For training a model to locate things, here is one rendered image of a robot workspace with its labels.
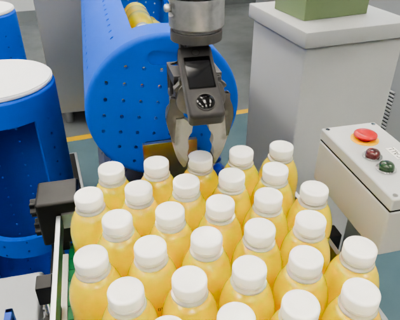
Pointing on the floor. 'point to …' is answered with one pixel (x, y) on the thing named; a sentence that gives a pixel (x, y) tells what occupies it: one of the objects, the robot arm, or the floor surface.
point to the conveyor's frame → (63, 284)
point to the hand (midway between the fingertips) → (200, 160)
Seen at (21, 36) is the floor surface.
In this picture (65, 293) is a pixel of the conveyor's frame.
